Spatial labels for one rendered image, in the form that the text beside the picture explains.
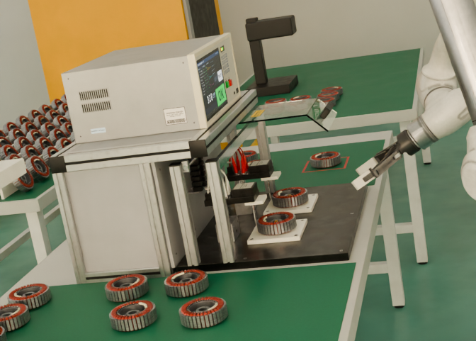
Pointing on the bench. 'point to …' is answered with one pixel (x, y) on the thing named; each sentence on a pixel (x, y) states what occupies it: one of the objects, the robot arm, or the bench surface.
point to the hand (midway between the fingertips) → (359, 177)
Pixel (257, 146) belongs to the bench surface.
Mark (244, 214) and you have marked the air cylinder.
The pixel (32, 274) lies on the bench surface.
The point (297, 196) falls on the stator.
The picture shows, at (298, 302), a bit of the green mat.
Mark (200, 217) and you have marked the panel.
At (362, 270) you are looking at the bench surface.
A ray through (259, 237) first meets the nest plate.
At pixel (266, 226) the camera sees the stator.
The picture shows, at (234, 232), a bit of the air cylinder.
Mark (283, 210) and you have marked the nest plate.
